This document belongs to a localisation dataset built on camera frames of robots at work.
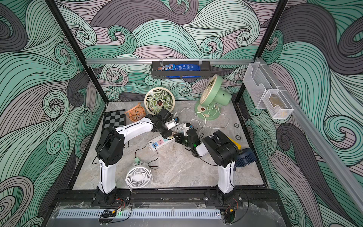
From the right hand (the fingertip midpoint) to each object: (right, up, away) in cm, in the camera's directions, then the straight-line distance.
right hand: (174, 135), depth 96 cm
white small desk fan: (-18, -17, -25) cm, 35 cm away
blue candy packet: (+4, +46, -3) cm, 46 cm away
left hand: (-3, +3, -2) cm, 5 cm away
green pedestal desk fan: (+24, +25, -9) cm, 36 cm away
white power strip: (-9, -4, -3) cm, 11 cm away
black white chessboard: (-45, +11, +8) cm, 47 cm away
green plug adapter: (-23, -13, -12) cm, 29 cm away
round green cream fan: (-12, +26, +5) cm, 29 cm away
